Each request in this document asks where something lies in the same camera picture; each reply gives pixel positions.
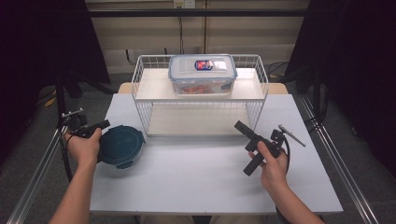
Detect black curtain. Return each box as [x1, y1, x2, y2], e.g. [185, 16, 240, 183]
[0, 0, 110, 162]
[285, 0, 396, 180]

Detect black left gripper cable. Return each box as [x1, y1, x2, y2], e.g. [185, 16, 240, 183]
[57, 123, 75, 183]

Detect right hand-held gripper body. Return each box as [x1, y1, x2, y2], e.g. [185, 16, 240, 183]
[245, 124, 307, 160]

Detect black horizontal bar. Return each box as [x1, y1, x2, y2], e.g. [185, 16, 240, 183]
[88, 7, 308, 18]

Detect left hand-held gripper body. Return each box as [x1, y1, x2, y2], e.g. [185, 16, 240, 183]
[61, 108, 95, 138]

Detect person's left hand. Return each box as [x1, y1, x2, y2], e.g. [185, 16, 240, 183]
[63, 127, 103, 169]

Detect white wire storage rack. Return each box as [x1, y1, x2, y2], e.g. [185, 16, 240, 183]
[131, 54, 270, 138]

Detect person's right hand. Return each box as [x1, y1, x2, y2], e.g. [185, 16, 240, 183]
[247, 140, 290, 194]

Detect black floor cables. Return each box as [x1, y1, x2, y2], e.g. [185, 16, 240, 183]
[266, 61, 291, 79]

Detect teal round food container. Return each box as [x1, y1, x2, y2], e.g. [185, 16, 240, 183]
[97, 124, 147, 170]

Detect orange contents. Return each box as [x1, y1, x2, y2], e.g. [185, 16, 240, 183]
[180, 85, 217, 95]

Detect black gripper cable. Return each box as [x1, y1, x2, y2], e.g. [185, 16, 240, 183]
[279, 139, 292, 175]
[57, 123, 75, 183]

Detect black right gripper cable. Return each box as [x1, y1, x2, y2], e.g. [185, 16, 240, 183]
[279, 139, 292, 175]

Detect clear rectangular food container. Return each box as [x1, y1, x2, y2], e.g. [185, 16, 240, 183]
[167, 53, 239, 96]

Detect white wall socket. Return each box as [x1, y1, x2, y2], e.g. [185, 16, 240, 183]
[173, 0, 197, 9]

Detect wooden table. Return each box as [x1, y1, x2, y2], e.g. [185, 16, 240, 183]
[117, 81, 290, 95]

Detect black hanging wall cable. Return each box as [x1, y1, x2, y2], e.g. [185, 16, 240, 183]
[177, 7, 185, 56]

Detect aluminium rail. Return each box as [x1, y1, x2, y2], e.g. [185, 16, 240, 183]
[298, 92, 380, 224]
[6, 124, 68, 224]

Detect black metal stand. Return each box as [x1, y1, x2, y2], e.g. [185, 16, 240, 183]
[53, 70, 68, 129]

